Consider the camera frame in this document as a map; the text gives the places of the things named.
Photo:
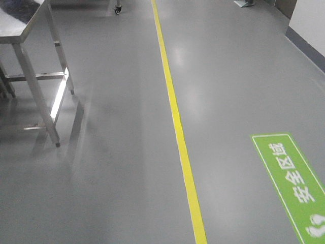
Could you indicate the green floor sign sticker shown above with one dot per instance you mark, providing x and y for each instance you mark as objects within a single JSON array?
[{"x": 300, "y": 190}]

